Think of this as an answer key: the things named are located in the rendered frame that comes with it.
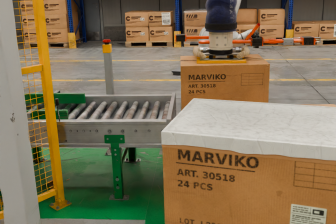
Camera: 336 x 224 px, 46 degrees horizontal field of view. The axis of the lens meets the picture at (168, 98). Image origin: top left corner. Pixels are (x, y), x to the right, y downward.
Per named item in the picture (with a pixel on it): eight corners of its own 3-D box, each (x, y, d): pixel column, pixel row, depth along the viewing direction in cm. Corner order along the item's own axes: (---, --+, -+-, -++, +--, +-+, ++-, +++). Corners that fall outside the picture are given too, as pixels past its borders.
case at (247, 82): (181, 122, 280) (180, 65, 269) (181, 105, 318) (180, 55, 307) (267, 120, 278) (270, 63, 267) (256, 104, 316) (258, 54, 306)
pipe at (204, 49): (196, 58, 276) (196, 49, 274) (197, 52, 300) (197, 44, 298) (246, 57, 273) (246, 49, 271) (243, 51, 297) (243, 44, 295)
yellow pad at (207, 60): (196, 63, 275) (196, 56, 274) (196, 61, 285) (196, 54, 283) (246, 63, 272) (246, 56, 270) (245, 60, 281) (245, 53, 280)
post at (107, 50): (109, 153, 365) (102, 44, 338) (111, 150, 372) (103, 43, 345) (117, 153, 365) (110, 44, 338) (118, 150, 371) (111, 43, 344)
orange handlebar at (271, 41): (183, 45, 284) (183, 40, 283) (185, 39, 313) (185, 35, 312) (317, 43, 275) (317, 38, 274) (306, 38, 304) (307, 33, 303)
